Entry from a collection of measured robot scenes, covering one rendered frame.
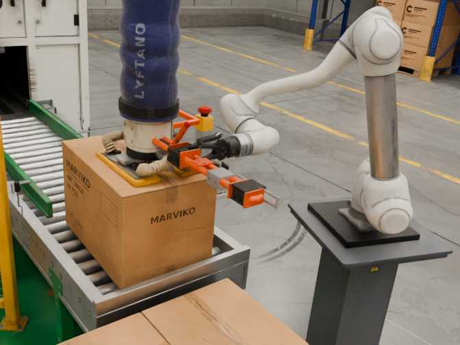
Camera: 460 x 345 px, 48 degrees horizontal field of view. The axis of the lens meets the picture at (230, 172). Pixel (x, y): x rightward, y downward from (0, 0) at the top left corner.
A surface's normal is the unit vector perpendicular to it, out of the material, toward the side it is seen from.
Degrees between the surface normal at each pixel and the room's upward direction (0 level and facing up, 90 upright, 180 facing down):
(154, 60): 68
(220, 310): 0
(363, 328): 90
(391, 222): 95
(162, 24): 80
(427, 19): 90
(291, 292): 0
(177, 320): 0
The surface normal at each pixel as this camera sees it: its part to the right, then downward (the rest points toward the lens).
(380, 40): -0.03, 0.29
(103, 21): 0.62, 0.36
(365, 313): 0.32, 0.40
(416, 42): -0.79, 0.24
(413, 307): 0.08, -0.91
